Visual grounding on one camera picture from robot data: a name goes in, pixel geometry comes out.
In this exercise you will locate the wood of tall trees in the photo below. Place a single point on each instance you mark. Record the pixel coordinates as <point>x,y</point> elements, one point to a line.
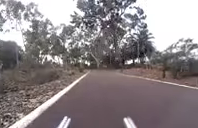
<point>100,36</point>

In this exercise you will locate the dry bushes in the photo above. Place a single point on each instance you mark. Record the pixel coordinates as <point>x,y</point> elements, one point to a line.
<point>30,74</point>

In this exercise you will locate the pale concrete kerb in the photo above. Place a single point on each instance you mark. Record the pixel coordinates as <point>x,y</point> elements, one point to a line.
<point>50,102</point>
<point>173,82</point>

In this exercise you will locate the dry dirt verge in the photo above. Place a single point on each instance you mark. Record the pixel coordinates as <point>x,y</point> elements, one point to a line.
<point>177,77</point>

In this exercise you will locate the dark red asphalt path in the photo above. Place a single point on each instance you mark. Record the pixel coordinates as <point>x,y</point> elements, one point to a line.
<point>120,96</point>

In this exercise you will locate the leaf-strewn dirt verge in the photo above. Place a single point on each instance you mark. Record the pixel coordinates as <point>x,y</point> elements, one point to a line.
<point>23,96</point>

